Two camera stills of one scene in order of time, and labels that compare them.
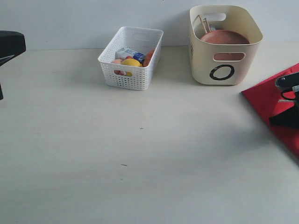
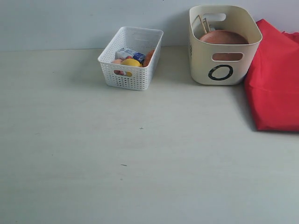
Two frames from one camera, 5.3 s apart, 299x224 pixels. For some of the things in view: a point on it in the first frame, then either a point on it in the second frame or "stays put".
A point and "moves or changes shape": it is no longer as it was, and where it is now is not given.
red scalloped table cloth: [266, 100] moves or changes shape
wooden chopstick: [202, 24] stays put
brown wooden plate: [225, 37] stays put
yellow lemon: [131, 62] stays put
